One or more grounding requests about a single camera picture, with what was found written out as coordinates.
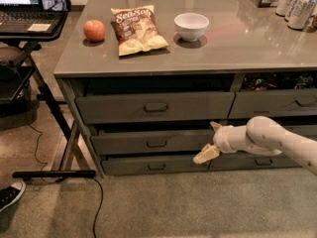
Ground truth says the white can right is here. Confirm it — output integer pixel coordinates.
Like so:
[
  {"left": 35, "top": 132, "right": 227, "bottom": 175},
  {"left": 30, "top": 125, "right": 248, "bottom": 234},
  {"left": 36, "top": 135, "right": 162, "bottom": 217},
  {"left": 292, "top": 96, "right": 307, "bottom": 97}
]
[{"left": 287, "top": 0, "right": 317, "bottom": 30}]

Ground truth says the white ceramic bowl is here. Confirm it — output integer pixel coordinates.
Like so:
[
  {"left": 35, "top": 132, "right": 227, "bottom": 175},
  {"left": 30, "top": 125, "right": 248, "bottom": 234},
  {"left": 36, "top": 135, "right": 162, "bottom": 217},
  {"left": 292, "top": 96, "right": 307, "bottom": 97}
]
[{"left": 174, "top": 13, "right": 209, "bottom": 42}]

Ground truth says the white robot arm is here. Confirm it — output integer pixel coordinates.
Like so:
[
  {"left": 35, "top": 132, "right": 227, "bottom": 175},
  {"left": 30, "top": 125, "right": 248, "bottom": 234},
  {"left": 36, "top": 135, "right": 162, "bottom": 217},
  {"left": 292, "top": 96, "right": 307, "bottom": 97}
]
[{"left": 193, "top": 116, "right": 317, "bottom": 175}]

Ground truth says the black smartphone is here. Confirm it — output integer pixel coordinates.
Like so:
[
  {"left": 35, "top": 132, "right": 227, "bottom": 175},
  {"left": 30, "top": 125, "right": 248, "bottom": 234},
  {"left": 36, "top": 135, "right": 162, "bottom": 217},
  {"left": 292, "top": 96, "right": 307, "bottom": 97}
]
[{"left": 41, "top": 0, "right": 71, "bottom": 12}]

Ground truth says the white can middle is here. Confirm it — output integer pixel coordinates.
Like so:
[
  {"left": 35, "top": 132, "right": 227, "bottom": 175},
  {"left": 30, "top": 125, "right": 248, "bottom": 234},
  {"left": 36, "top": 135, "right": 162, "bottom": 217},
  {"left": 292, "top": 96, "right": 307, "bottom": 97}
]
[{"left": 284, "top": 0, "right": 313, "bottom": 22}]

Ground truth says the black laptop stand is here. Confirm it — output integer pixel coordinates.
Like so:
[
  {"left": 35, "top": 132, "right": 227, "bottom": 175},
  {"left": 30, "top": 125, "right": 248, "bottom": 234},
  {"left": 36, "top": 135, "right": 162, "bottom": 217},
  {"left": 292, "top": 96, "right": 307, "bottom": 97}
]
[{"left": 0, "top": 10, "right": 97, "bottom": 180}]

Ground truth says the red apple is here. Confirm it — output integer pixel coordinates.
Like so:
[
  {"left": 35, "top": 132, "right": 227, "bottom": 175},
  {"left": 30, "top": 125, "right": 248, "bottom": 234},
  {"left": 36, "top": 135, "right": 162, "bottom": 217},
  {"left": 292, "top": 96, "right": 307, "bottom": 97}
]
[{"left": 83, "top": 20, "right": 105, "bottom": 43}]

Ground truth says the black laptop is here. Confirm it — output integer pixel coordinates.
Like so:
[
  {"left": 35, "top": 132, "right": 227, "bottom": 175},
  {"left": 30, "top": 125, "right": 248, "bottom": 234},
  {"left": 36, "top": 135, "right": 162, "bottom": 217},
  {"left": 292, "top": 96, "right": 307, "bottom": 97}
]
[{"left": 0, "top": 0, "right": 66, "bottom": 36}]

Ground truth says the black and white sneaker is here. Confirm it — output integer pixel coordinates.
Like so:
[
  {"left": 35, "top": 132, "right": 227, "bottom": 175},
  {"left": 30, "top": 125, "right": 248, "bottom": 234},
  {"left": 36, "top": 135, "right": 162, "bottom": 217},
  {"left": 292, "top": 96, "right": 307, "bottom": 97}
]
[{"left": 0, "top": 180, "right": 26, "bottom": 212}]

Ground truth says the sea salt chip bag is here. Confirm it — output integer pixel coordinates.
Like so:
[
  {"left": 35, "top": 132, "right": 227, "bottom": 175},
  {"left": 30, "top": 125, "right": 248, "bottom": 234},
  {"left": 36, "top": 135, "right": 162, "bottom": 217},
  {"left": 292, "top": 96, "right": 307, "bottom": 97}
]
[{"left": 111, "top": 5, "right": 168, "bottom": 57}]

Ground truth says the black floor cable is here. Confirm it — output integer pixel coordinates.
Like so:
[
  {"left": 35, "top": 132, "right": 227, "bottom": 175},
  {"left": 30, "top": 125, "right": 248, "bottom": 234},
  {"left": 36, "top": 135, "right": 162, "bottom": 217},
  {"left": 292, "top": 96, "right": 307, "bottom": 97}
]
[{"left": 23, "top": 109, "right": 104, "bottom": 238}]

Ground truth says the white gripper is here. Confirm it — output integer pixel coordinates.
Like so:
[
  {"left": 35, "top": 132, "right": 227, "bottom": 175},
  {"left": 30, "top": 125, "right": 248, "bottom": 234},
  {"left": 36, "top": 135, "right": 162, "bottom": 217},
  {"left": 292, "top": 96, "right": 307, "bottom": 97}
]
[{"left": 193, "top": 121, "right": 251, "bottom": 164}]

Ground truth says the yellow sticky note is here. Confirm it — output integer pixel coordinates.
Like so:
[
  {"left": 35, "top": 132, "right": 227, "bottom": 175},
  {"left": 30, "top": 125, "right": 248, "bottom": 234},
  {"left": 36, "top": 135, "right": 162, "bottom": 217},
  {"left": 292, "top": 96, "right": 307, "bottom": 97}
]
[{"left": 28, "top": 24, "right": 51, "bottom": 32}]

